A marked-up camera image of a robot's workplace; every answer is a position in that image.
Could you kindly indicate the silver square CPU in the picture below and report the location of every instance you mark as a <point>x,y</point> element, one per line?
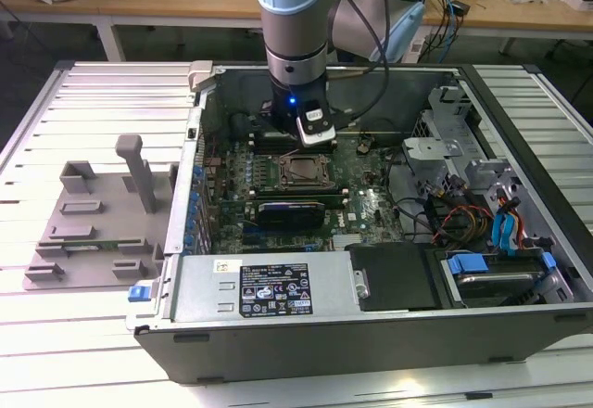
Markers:
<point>303,169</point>

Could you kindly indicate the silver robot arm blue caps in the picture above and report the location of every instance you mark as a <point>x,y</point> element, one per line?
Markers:
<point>292,32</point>

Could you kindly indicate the CPU socket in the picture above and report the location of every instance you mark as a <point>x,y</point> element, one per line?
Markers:
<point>281,184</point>

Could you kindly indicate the grey case release latch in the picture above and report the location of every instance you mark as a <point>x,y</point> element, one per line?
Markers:
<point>201,72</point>

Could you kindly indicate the black graphics card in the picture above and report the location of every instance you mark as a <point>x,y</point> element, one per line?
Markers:
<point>292,217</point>

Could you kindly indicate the green motherboard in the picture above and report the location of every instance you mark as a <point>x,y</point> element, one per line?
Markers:
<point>370,213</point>

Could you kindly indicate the silver chipset heatsink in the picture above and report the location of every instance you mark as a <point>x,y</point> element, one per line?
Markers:
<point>347,241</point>

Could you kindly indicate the blue slot retainer strip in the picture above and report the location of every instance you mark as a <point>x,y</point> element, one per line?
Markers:
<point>189,240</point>

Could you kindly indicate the silver metal drive cage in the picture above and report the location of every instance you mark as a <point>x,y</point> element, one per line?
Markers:
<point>445,146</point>

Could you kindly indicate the silver power supply unit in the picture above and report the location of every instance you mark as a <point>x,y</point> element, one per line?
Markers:
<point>204,287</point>

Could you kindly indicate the black plastic shroud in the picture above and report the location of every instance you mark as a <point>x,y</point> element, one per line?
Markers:
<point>394,278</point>

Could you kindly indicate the grey plastic parts rack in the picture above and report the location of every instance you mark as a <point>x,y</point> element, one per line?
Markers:
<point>106,213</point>

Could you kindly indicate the small black adapter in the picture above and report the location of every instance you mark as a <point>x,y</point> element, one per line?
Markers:
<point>461,8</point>

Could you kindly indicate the blue plastic latch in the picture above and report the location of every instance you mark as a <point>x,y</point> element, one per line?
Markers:
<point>139,293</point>

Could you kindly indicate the black open PC case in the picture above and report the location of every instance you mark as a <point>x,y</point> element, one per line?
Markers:
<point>324,348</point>

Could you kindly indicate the hard disk in blue carrier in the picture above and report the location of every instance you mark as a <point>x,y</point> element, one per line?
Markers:
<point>495,287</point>

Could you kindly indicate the white wrist camera black mount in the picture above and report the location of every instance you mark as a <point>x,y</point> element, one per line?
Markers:
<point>317,136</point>

